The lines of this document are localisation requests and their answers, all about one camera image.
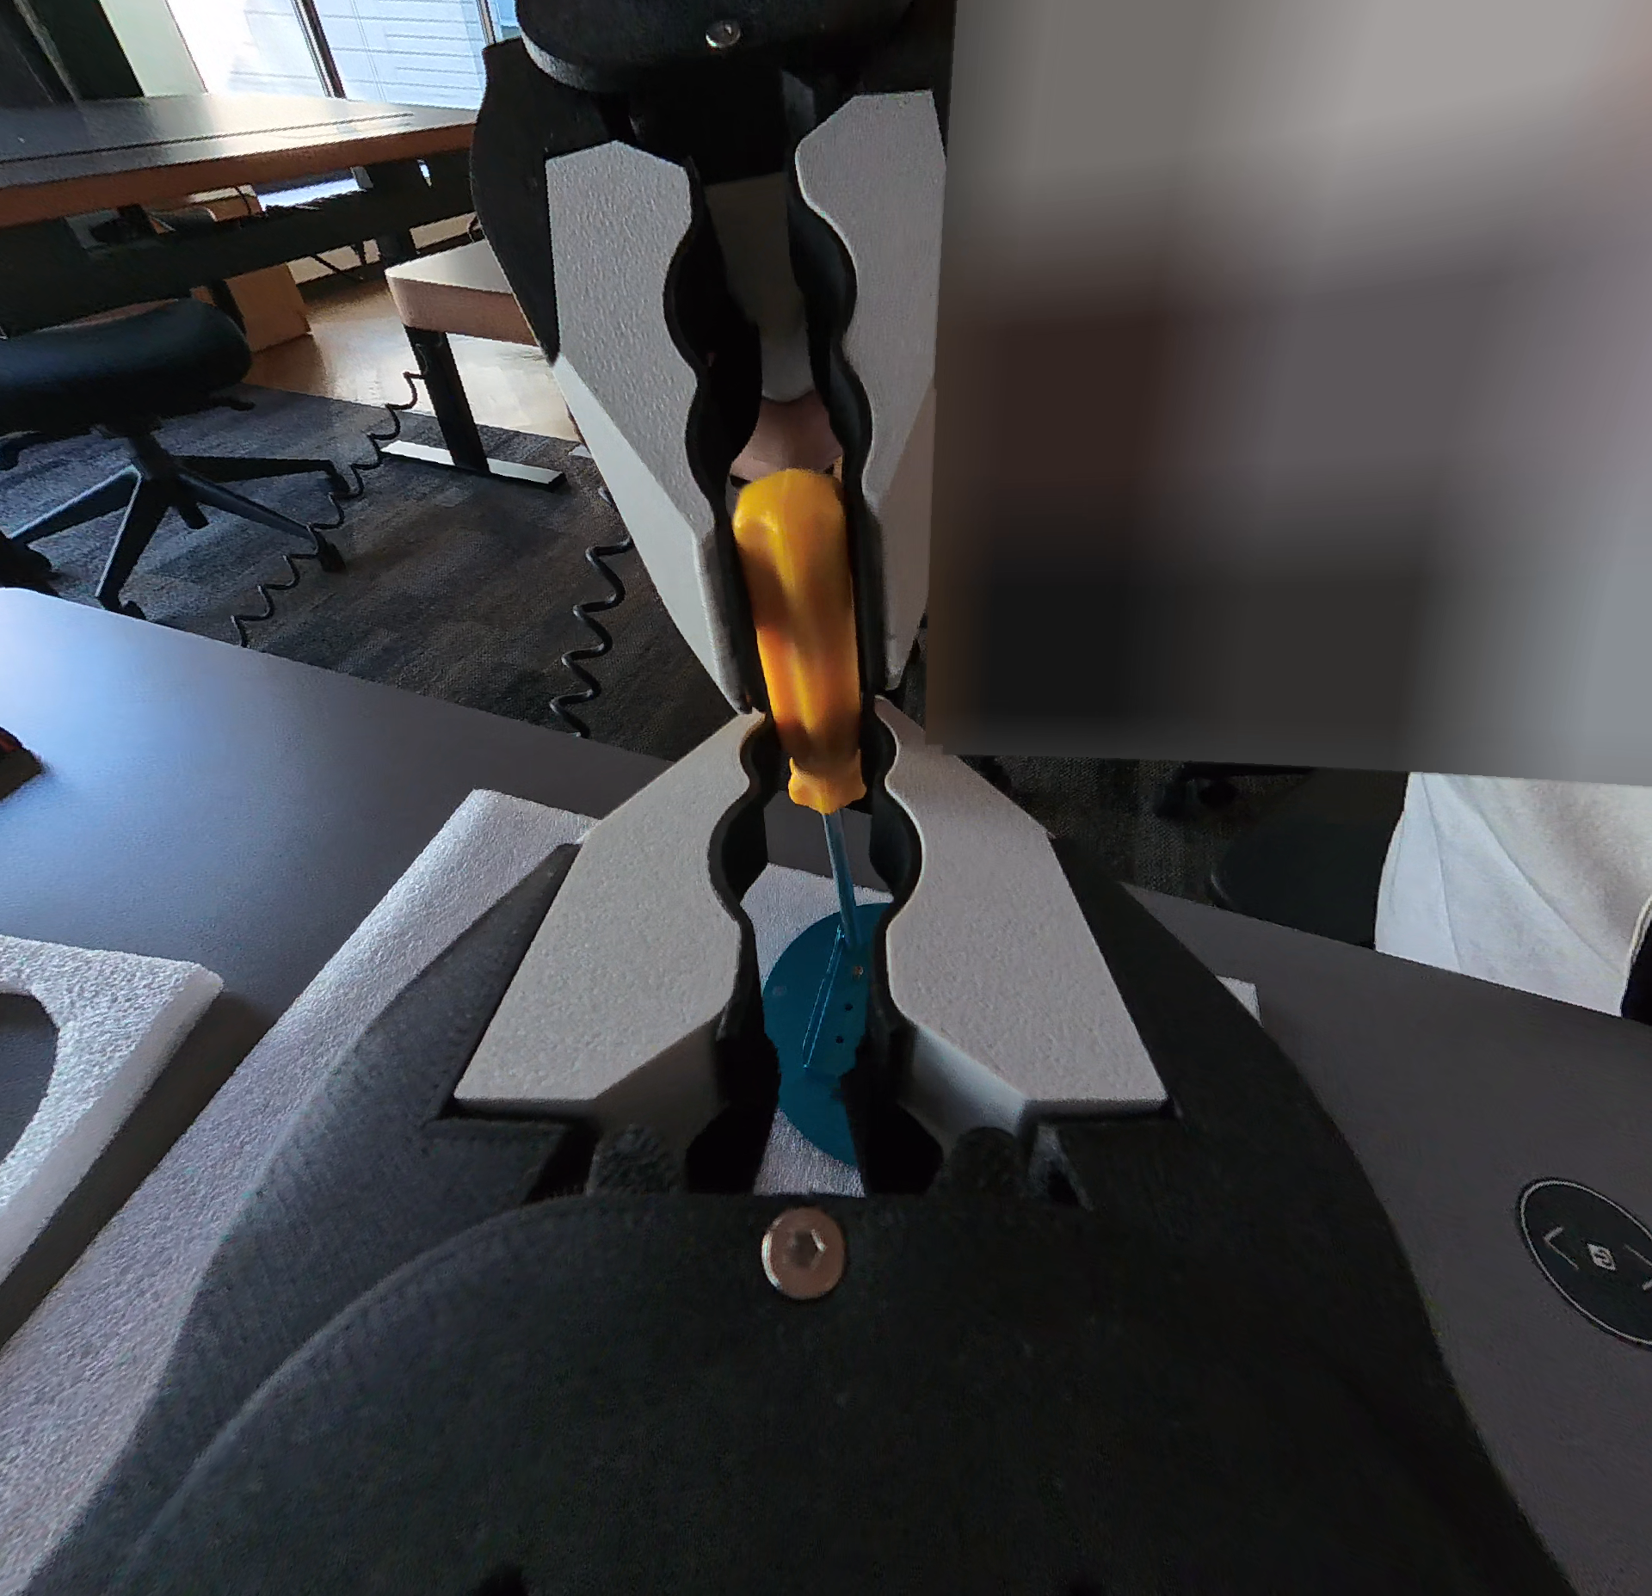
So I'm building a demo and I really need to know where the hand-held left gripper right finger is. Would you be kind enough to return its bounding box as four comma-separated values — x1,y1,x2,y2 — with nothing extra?
863,704,1178,1152

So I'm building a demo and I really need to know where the yellow-handled screwdriver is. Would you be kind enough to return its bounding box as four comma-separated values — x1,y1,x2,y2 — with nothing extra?
728,466,899,1076

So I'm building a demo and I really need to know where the blue round plate with bracket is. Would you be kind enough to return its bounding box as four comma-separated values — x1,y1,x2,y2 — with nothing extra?
762,900,904,1166

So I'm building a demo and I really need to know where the black coiled cable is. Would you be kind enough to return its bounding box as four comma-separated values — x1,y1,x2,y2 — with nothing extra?
555,461,636,736
237,371,429,647

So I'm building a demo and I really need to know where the grey desk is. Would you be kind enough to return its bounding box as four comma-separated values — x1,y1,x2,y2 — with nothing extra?
0,588,1652,1596

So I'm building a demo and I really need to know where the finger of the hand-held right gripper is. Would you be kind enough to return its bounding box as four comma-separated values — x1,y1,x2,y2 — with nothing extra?
781,90,952,712
541,138,775,721

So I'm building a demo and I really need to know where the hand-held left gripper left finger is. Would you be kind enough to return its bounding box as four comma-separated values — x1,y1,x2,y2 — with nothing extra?
458,712,785,1160

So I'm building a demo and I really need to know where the white foam sheet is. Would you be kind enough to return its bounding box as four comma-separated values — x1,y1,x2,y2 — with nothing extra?
0,789,1266,1596

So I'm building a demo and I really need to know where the person's white shirt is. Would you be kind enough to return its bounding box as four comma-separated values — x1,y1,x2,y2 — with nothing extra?
1374,770,1652,1017

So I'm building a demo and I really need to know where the brown cardboard box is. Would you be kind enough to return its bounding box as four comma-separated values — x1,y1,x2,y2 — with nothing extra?
218,267,311,352

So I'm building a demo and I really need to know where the black office chair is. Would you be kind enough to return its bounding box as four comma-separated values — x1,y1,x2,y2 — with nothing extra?
0,299,349,618
1161,765,1408,947

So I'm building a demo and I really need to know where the white foam frame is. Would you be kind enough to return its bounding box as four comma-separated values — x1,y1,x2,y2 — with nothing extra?
0,936,224,1289

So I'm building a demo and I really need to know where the wood-edged background desk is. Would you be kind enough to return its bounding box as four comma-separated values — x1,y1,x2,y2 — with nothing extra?
384,244,572,491
0,92,480,333

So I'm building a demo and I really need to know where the window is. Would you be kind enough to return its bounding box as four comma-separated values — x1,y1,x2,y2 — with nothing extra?
142,0,517,111

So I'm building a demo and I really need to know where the round black desk control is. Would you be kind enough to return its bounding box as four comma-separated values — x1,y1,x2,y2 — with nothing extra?
1515,1177,1652,1340

